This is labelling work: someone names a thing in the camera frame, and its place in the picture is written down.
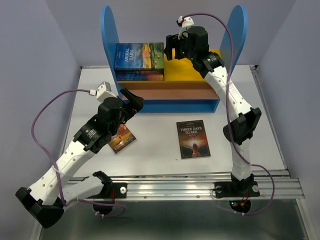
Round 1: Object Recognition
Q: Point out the Animal Farm book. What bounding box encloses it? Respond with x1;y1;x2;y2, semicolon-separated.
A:
114;42;165;71

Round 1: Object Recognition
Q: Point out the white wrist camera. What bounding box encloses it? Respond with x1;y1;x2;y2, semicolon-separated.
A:
89;81;117;103
176;16;194;40

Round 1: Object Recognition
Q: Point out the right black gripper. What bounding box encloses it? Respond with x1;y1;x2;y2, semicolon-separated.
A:
161;32;195;62

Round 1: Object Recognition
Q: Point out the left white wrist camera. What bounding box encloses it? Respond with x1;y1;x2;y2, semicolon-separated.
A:
89;81;117;103

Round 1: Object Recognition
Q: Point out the Little Women book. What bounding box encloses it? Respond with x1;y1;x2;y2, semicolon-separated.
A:
114;69;165;76

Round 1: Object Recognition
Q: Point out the aluminium mounting rail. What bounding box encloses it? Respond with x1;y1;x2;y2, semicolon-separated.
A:
111;171;305;202

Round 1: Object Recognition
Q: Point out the Three Days to See book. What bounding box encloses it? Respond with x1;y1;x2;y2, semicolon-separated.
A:
176;120;211;159

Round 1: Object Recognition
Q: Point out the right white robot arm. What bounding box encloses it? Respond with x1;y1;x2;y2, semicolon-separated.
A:
164;26;262;195

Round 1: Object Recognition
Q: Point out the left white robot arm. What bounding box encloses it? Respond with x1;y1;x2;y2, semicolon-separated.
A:
15;86;144;229

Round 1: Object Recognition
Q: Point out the A Tale of Two Cities book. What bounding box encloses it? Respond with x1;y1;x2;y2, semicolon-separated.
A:
116;73;164;79

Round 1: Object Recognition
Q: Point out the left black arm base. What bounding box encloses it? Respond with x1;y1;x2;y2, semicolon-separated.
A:
83;171;128;218

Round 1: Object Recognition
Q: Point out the Jane Eyre book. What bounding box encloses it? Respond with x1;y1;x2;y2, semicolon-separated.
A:
116;75;164;81

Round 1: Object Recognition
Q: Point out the brown book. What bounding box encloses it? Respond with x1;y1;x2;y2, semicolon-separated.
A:
108;124;136;154

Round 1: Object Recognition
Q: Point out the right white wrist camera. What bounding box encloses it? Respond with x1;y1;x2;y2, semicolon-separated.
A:
176;16;194;40

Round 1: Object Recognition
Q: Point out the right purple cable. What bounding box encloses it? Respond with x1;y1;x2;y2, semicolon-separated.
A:
184;12;276;216

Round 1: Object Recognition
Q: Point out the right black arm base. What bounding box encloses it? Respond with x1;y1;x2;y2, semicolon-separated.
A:
211;181;260;214

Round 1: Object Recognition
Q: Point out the blue yellow wooden bookshelf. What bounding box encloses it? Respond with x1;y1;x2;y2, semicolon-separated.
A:
100;4;248;113

